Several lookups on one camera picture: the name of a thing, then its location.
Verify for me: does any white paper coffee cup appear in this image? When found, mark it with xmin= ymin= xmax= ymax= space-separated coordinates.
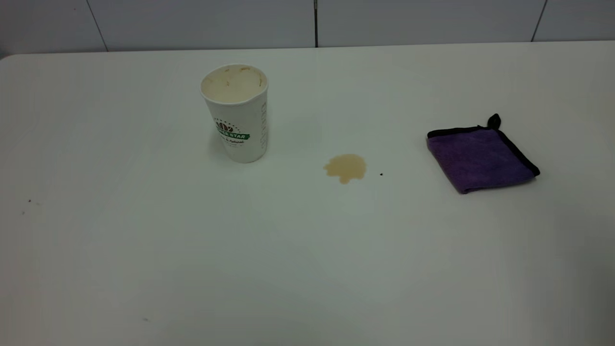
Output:
xmin=200 ymin=64 xmax=269 ymax=163

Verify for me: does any purple microfiber cloth black trim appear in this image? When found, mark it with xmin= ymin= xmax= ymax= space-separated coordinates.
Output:
xmin=427 ymin=113 xmax=541 ymax=195

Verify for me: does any brown coffee spill puddle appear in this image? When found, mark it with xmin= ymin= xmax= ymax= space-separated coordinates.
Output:
xmin=323 ymin=154 xmax=367 ymax=184

